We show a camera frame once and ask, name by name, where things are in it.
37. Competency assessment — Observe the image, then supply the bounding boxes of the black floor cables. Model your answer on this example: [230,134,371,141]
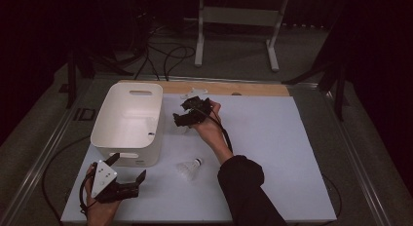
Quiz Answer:
[132,24,197,82]

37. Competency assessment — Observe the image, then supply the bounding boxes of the black tripod stand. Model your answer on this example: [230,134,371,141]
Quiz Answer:
[58,49,134,109]
[282,56,350,122]

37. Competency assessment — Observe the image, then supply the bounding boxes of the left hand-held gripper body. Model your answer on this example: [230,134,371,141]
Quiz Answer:
[90,159,141,205]

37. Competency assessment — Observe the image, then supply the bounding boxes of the person's left hand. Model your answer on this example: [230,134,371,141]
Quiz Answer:
[85,162,122,226]

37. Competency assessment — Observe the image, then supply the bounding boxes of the small black rectangular frame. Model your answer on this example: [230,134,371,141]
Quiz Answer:
[73,107,97,122]

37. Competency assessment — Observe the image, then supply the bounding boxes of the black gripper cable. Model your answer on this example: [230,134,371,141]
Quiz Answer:
[78,162,98,215]
[194,107,234,155]

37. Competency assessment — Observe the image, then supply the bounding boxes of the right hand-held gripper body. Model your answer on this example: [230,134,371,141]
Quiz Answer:
[179,88,212,126]

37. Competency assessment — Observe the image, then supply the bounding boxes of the white table cover board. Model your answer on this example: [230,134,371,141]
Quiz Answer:
[60,93,338,224]

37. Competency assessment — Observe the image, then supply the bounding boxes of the white metal stand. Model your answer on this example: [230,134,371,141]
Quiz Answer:
[194,0,290,73]

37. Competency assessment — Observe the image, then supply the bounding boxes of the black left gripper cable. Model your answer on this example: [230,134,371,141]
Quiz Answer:
[78,162,98,215]

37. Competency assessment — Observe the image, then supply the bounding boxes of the person's right hand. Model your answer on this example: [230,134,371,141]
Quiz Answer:
[193,100,225,144]

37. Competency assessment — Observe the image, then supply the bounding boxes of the white feather shuttlecock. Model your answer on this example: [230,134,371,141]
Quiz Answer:
[175,157,203,181]

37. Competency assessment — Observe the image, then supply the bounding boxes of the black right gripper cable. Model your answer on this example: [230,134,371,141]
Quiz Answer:
[194,107,234,155]

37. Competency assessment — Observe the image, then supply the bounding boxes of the thin black floor cable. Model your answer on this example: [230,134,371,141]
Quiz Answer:
[41,134,93,224]

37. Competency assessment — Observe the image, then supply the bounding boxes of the white plastic storage basket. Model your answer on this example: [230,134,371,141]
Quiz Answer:
[90,82,165,168]

